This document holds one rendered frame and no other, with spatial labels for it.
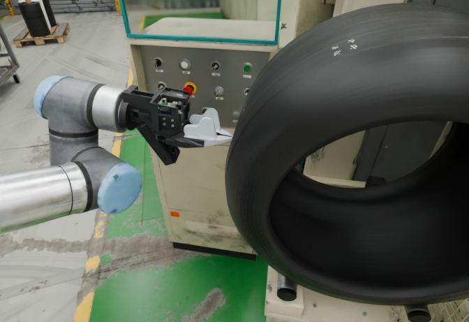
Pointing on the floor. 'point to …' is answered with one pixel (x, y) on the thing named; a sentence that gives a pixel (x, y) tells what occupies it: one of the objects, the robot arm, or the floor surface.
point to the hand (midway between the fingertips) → (225, 140)
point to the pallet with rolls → (40, 22)
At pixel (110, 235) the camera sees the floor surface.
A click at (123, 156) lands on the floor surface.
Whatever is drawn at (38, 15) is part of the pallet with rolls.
